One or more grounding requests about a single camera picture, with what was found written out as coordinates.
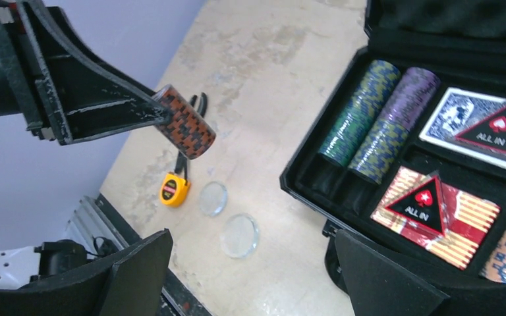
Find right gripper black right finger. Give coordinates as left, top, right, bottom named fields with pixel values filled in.
left=335, top=230, right=450, bottom=316

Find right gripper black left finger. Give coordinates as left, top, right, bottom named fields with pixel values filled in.
left=0, top=230, right=173, bottom=315

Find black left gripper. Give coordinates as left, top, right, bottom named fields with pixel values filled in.
left=0, top=1, right=173, bottom=145

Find orange black chip stack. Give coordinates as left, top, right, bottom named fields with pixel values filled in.
left=153, top=84, right=216, bottom=160

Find clear acrylic disc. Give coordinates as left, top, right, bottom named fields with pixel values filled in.
left=220, top=213, right=260, bottom=259

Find yellow blue chip stack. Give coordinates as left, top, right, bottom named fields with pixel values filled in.
left=348, top=119, right=409, bottom=184

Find purple black chip stack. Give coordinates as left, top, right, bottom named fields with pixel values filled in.
left=378, top=67, right=441, bottom=131

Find black poker set case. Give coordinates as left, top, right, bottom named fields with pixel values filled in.
left=280, top=1, right=506, bottom=315

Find triangular all-in button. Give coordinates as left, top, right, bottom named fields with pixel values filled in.
left=384, top=171, right=449, bottom=236
left=446, top=99, right=506, bottom=161

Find orange tape measure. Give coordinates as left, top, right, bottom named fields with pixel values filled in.
left=159, top=172, right=191, bottom=207

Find red card deck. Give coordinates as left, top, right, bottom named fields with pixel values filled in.
left=370, top=167, right=501, bottom=270

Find black pliers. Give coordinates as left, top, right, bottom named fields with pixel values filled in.
left=174, top=92, right=213, bottom=180

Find green blue chip stack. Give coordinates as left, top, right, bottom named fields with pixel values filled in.
left=318, top=108, right=374, bottom=167

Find blue card deck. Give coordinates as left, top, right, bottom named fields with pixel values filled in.
left=419, top=87, right=506, bottom=170

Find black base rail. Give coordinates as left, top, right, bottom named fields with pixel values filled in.
left=63, top=194, right=212, bottom=316

